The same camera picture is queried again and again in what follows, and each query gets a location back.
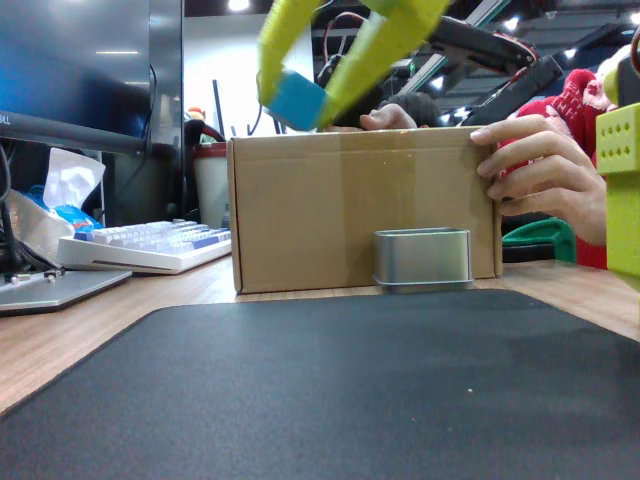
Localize blue cube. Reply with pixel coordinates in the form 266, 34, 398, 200
263, 69, 329, 132

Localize square metal tin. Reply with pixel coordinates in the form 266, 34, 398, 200
372, 227, 475, 295

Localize person's right hand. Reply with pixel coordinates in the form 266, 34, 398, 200
324, 103, 419, 133

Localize person's left hand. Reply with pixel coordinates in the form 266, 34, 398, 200
469, 113, 609, 246

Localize person's head with black hair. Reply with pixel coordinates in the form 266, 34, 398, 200
377, 91, 444, 129

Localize brown cardboard box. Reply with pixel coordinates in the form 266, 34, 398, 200
227, 125, 504, 295

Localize red knit sweater sleeve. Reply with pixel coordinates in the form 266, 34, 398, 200
497, 68, 619, 271

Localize dark computer monitor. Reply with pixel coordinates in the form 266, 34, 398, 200
0, 0, 184, 156

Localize green plastic object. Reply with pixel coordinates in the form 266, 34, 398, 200
501, 217, 578, 264

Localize white blue keyboard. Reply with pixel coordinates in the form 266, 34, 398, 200
55, 219, 234, 276

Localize white tissue pack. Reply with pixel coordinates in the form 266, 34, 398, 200
42, 147, 106, 241

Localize silver plastic bag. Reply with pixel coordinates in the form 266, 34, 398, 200
0, 189, 76, 266

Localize black rectangular mat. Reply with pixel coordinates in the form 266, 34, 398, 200
0, 288, 640, 480

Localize grey monitor stand base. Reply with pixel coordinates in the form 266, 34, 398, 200
0, 267, 134, 317

